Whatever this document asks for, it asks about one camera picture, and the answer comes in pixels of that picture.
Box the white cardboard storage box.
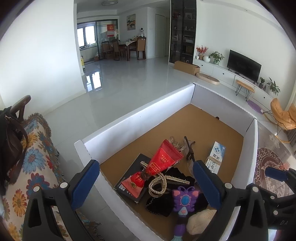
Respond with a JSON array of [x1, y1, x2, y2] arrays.
[[74, 83, 258, 240]]

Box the purple butterfly toy wand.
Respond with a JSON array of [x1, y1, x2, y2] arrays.
[[172, 186, 200, 241]]

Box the dining table with chairs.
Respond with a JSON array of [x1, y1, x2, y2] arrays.
[[101, 37, 147, 61]]

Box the small wooden bench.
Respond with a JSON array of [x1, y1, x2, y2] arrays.
[[235, 80, 255, 101]]

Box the brown cardboard box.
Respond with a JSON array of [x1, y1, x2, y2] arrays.
[[174, 61, 200, 75]]

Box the red packet bag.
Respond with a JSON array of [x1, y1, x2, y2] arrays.
[[132, 140, 183, 187]]

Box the black fuzzy scrunchie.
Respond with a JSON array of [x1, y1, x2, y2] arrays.
[[145, 167, 195, 217]]

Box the black flat television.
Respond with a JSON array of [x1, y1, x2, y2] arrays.
[[227, 50, 261, 82]]

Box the brown leather handbag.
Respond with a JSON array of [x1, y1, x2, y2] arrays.
[[1, 107, 29, 196]]

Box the orange lounge chair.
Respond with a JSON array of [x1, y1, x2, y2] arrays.
[[262, 98, 295, 144]]

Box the green potted plant right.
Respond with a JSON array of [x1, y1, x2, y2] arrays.
[[267, 78, 280, 95]]

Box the dark display cabinet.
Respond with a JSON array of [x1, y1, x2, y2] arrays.
[[169, 0, 197, 64]]

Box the red flower vase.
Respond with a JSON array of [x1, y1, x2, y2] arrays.
[[196, 45, 208, 60]]

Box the clear rhinestone hair claw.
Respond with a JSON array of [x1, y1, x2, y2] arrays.
[[169, 136, 187, 152]]

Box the green potted plant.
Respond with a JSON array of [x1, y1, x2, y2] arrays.
[[209, 51, 224, 65], [267, 78, 280, 95]]

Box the white tv cabinet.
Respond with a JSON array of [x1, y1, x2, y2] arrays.
[[193, 59, 273, 109]]

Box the black odor removing bar box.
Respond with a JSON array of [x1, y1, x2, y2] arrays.
[[114, 154, 151, 203]]

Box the cream towel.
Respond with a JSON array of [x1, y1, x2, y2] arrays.
[[186, 209, 217, 235]]

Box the blue white ointment box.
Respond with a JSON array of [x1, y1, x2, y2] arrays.
[[205, 142, 226, 174]]

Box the black frame glasses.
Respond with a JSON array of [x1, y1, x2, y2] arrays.
[[184, 136, 197, 176]]

